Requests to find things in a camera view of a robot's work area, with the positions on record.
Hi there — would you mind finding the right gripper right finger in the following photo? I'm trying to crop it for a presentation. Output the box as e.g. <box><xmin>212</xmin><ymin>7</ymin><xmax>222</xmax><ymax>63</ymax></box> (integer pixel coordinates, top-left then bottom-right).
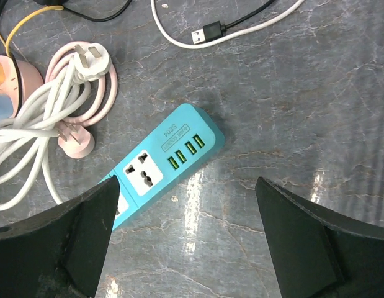
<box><xmin>255</xmin><ymin>177</ymin><xmax>384</xmax><ymax>297</ymax></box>

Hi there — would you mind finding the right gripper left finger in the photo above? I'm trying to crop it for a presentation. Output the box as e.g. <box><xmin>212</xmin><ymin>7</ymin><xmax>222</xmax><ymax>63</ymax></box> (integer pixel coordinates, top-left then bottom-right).
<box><xmin>0</xmin><ymin>176</ymin><xmax>120</xmax><ymax>297</ymax></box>

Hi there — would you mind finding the pink cable with plug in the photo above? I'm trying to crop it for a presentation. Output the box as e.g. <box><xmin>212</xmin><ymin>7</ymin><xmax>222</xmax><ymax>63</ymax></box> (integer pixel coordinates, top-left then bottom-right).
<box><xmin>44</xmin><ymin>41</ymin><xmax>119</xmax><ymax>159</ymax></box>

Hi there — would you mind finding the blue charger plug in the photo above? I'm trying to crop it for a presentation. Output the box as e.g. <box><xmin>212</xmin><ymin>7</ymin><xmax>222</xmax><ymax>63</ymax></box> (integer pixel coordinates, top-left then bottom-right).
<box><xmin>0</xmin><ymin>94</ymin><xmax>14</xmax><ymax>120</ymax></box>

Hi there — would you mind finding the teal power strip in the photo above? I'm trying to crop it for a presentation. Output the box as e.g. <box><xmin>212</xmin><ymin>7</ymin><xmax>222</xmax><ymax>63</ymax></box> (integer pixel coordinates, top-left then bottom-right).
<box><xmin>105</xmin><ymin>104</ymin><xmax>225</xmax><ymax>228</ymax></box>

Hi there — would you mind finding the pink round socket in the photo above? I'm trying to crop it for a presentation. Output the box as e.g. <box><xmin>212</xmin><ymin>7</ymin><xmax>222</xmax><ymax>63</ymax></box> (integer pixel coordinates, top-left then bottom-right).
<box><xmin>0</xmin><ymin>55</ymin><xmax>43</xmax><ymax>118</ymax></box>

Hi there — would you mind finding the yellow thin cable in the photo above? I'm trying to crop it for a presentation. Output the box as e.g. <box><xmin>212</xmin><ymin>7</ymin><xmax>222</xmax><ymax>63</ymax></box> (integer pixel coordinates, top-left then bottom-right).
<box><xmin>0</xmin><ymin>5</ymin><xmax>65</xmax><ymax>56</ymax></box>

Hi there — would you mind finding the white usb cable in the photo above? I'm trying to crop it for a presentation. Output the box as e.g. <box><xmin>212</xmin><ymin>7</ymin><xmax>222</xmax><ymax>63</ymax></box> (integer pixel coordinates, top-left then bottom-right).
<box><xmin>150</xmin><ymin>0</ymin><xmax>305</xmax><ymax>50</ymax></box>

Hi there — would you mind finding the black thin usb cable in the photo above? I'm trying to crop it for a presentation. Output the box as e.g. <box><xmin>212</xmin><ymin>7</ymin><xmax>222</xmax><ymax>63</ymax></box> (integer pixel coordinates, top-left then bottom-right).
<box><xmin>63</xmin><ymin>0</ymin><xmax>276</xmax><ymax>46</ymax></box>

